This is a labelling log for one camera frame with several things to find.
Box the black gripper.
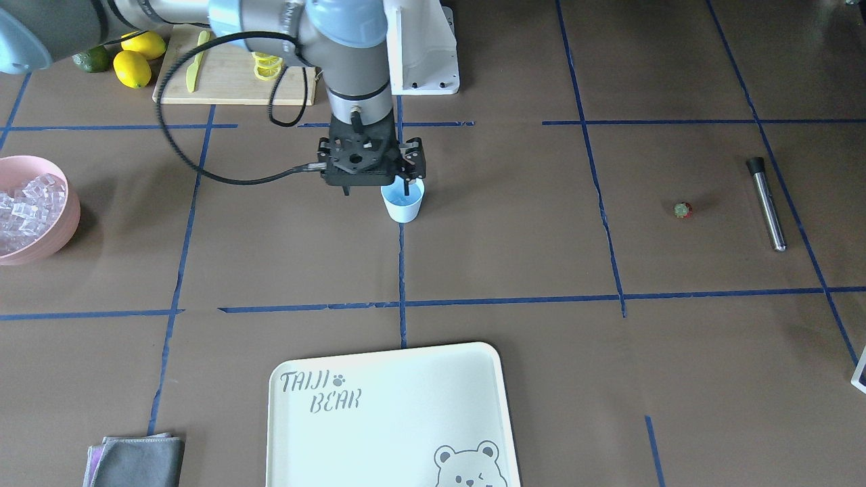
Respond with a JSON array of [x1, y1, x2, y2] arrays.
[[329, 114, 412, 201]]

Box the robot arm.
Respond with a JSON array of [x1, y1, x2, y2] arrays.
[[1, 1, 426, 194]]

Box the light blue cup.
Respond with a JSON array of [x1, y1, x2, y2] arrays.
[[380, 178, 425, 224]]

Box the pile of ice cubes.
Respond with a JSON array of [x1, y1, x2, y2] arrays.
[[1, 173, 69, 255]]

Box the lemon slices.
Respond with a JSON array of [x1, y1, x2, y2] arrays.
[[252, 51, 283, 80]]

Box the bamboo cutting board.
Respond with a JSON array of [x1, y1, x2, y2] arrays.
[[152, 26, 318, 107]]

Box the yellow plastic knife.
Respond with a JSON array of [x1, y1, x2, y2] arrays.
[[185, 30, 211, 93]]

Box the cream bear tray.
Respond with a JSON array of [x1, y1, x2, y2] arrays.
[[264, 342, 522, 486]]

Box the lemon near board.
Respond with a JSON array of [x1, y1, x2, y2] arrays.
[[120, 31, 167, 61]]

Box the green avocado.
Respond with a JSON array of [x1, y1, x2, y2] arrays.
[[72, 45, 112, 74]]

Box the red strawberry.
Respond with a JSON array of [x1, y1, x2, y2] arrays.
[[673, 202, 693, 219]]

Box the pink bowl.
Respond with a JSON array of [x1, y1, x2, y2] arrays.
[[1, 155, 81, 266]]

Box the grey folded cloth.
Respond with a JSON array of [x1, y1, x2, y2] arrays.
[[83, 434, 185, 486]]

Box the steel muddler black tip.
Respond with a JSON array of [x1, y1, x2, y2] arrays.
[[746, 157, 788, 252]]

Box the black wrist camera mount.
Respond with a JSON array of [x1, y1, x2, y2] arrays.
[[317, 137, 427, 187]]

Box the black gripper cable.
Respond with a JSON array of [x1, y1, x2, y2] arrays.
[[156, 32, 325, 185]]

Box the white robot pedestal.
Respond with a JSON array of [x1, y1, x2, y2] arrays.
[[383, 1, 461, 96]]

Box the white wire cup rack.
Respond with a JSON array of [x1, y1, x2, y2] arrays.
[[850, 348, 866, 394]]

